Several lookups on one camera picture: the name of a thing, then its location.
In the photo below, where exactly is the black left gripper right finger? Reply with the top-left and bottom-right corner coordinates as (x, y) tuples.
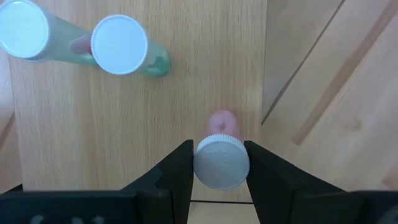
(243, 139), (355, 224)

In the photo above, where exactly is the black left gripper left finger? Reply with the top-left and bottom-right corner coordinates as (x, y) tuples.
(121, 139), (195, 224)

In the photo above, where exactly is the pink pill bottle white cap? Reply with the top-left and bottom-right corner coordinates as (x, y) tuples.
(192, 109), (251, 191)

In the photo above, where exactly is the teal pill bottle white cap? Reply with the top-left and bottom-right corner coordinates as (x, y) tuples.
(90, 14), (172, 78)

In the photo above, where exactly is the blue-grey pill bottle white cap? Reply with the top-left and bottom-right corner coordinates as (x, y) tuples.
(0, 0), (97, 68)

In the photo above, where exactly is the wooden shelf black metal frame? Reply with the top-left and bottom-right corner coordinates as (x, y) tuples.
(7, 0), (269, 205)

